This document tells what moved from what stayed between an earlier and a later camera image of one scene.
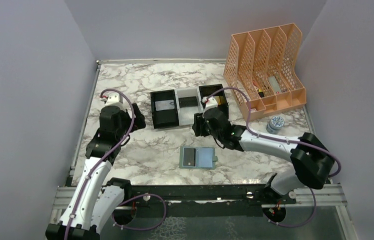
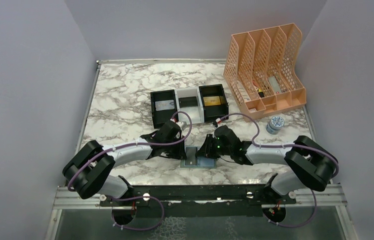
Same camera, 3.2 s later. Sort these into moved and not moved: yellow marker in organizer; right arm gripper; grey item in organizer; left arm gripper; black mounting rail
Moved: right arm gripper; left arm gripper
Not moved: grey item in organizer; yellow marker in organizer; black mounting rail
